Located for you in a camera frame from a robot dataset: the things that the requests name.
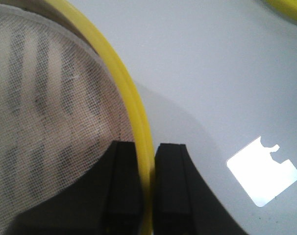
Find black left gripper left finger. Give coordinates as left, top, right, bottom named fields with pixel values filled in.
left=5, top=141, right=144, bottom=235

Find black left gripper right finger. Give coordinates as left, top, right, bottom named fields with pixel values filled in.
left=153, top=143, right=246, bottom=235

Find bamboo steamer tray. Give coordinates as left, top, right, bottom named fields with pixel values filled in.
left=265, top=0, right=297, bottom=24
left=25, top=0, right=155, bottom=235

